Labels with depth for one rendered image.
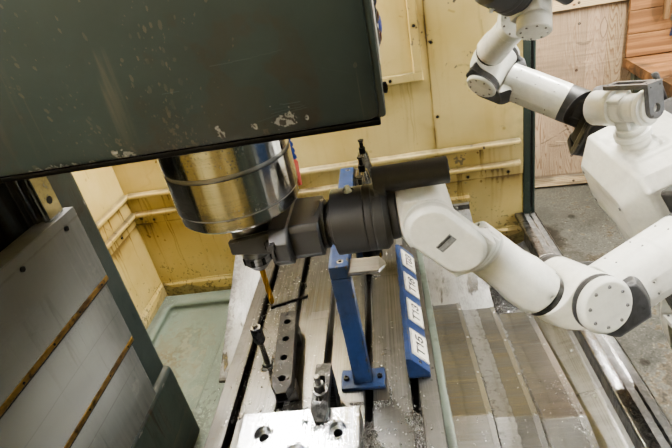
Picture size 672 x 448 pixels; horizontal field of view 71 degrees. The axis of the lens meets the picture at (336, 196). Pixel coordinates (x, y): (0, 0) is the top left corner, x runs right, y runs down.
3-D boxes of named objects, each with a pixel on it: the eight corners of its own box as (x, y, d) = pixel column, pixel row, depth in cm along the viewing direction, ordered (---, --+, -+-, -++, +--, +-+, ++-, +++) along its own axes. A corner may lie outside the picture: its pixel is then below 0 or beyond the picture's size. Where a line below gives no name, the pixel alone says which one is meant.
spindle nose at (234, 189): (212, 181, 72) (186, 104, 66) (313, 172, 68) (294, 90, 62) (158, 240, 58) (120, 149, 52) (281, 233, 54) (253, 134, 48)
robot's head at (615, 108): (616, 120, 94) (600, 83, 91) (667, 122, 84) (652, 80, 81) (594, 141, 93) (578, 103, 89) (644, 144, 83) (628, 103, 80)
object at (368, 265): (384, 257, 94) (384, 254, 94) (385, 273, 89) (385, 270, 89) (350, 261, 95) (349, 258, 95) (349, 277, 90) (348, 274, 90)
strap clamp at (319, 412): (340, 397, 104) (327, 347, 97) (337, 454, 92) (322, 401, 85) (325, 398, 104) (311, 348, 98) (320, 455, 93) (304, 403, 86)
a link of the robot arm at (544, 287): (451, 261, 69) (543, 327, 73) (485, 284, 59) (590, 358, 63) (493, 202, 69) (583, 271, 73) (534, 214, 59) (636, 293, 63)
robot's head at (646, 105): (625, 119, 90) (621, 79, 88) (671, 120, 82) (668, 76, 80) (601, 129, 88) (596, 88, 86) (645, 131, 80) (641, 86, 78)
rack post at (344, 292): (385, 369, 108) (365, 264, 95) (386, 388, 104) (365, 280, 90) (342, 373, 110) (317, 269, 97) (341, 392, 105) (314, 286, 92)
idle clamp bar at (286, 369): (303, 328, 125) (297, 309, 122) (298, 411, 102) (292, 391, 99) (284, 331, 126) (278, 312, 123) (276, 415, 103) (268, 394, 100)
